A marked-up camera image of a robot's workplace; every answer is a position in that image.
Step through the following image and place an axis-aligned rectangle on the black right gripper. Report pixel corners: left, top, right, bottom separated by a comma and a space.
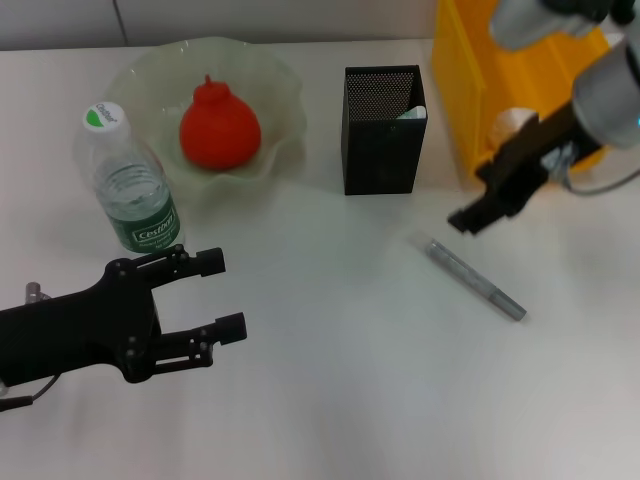
446, 102, 601, 237

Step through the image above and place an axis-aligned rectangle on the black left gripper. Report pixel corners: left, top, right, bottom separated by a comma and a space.
0, 246, 249, 389

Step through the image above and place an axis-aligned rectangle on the clear green-label water bottle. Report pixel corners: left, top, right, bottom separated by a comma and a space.
74, 99, 186, 255

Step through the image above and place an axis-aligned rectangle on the gray pen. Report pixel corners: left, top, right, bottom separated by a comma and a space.
424, 238, 528, 321

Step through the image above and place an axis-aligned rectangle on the white paper ball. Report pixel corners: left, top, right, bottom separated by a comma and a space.
489, 107, 539, 149

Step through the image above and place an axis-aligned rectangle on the black mesh pen holder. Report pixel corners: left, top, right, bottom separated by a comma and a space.
342, 64, 429, 197

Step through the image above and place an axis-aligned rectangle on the red-orange fruit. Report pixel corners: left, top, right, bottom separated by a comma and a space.
179, 74, 262, 174

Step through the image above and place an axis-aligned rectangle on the translucent green wavy fruit plate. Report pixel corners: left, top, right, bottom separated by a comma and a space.
102, 37, 307, 201

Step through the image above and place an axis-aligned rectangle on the yellow plastic bin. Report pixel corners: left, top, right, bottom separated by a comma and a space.
431, 0, 614, 176

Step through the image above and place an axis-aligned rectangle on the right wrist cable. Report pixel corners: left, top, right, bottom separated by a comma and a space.
542, 142, 640, 197

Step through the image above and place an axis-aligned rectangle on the wrist cable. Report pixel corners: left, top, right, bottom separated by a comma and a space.
542, 142, 640, 197
0, 372, 61, 412

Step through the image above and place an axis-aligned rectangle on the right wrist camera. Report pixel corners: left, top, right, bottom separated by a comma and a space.
488, 0, 634, 51

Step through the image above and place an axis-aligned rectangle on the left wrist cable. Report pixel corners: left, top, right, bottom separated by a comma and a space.
0, 372, 61, 412

